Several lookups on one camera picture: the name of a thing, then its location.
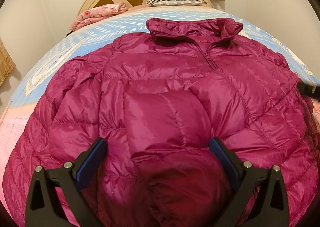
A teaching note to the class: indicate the blue and pink bed cover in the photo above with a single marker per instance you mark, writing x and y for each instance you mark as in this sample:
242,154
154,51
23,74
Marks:
75,49

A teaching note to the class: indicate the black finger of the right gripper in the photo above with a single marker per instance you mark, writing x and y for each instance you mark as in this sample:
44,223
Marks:
309,90

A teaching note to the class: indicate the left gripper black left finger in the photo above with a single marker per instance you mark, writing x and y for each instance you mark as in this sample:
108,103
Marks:
43,205

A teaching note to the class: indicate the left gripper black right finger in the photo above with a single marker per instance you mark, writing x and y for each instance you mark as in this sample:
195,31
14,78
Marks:
259,194

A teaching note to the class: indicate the magenta puffer down jacket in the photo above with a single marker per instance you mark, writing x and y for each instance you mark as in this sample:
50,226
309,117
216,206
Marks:
165,126

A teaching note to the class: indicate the folded pink floral blanket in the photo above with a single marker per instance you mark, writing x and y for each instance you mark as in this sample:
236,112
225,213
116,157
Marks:
97,14

